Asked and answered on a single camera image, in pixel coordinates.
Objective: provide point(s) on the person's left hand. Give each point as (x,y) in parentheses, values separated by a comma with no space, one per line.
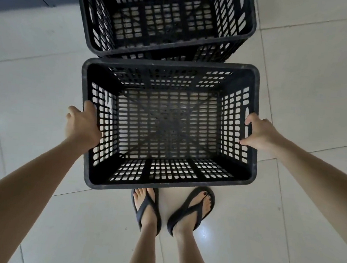
(83,126)

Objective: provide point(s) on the person's right hand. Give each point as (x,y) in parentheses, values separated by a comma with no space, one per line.
(263,136)

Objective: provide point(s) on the black plastic basket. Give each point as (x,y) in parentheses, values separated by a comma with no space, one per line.
(172,65)
(164,50)

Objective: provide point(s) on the person's left forearm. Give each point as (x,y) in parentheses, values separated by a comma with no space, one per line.
(23,196)

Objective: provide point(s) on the person's right forearm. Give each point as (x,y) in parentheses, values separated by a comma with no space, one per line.
(320,187)

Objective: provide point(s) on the person's right leg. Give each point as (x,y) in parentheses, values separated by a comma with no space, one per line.
(192,249)

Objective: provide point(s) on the person's leg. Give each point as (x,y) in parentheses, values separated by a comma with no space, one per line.
(147,246)
(192,249)

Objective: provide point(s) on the person's left leg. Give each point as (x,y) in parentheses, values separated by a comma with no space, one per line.
(147,246)

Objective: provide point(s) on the black flip-flop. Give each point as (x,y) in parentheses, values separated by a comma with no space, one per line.
(191,209)
(144,206)

